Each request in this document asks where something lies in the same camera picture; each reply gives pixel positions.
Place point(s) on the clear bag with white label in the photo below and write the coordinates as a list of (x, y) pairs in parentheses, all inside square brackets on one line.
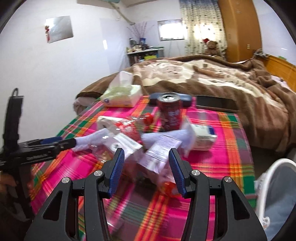
[(161, 146)]

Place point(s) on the pink plaid tablecloth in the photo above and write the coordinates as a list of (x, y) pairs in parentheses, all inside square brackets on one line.
[(219, 150)]

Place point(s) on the crushed white paper cup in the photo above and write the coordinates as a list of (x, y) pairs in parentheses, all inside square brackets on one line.
[(106, 122)]

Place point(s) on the small white box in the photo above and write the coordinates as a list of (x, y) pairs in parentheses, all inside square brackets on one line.
[(203, 136)]

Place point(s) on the black phone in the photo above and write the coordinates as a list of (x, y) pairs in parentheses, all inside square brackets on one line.
[(215, 103)]

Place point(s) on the red drink can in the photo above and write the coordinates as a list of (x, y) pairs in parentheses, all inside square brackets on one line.
[(170, 113)]

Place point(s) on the wooden wardrobe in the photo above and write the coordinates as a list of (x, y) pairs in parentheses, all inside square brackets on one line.
[(240, 27)]

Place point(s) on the brown patterned blanket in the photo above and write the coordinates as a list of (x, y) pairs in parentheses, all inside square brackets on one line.
[(208, 76)]

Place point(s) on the clear plastic bag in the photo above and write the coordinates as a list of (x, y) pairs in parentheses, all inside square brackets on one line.
[(124, 141)]

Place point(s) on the white trash bin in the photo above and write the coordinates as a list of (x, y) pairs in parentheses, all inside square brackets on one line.
[(281, 162)]

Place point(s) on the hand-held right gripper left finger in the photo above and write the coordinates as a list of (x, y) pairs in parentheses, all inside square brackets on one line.
[(116, 171)]

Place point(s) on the wooden headboard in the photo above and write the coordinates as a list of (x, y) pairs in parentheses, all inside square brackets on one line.
[(282, 67)]

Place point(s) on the dried branches in vase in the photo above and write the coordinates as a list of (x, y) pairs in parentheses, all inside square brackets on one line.
[(138, 30)]

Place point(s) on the white wall pipe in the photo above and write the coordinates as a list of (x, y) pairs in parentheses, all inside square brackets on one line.
[(123, 15)]

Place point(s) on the small window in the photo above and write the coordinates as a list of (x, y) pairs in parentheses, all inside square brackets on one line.
[(171, 31)]

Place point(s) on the brown teddy bear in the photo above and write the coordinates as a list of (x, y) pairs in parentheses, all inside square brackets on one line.
[(212, 46)]

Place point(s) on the silver wall poster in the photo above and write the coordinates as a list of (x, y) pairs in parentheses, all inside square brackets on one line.
[(59, 29)]

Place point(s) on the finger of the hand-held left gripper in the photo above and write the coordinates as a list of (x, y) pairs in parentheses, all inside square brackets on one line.
[(57, 146), (52, 139)]

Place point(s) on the patterned curtain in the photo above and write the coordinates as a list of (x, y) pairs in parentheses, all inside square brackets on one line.
[(198, 23)]

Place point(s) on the red snack packet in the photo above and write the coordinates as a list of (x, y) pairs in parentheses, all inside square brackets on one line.
[(127, 129)]

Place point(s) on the cluttered shelf unit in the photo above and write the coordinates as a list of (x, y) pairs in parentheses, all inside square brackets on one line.
[(148, 56)]

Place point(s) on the soft tissue pack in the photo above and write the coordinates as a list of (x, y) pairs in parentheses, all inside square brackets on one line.
[(122, 97)]

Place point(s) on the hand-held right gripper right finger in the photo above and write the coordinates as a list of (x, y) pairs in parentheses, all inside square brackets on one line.
[(177, 171)]

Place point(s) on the row of bottles and jars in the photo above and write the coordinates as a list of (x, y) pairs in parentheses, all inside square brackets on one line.
[(138, 46)]

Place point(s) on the dark blue glasses case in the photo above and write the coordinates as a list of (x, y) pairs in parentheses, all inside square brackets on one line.
[(186, 100)]

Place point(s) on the orange snack wrapper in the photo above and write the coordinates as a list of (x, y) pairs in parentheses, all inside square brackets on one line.
[(170, 187)]

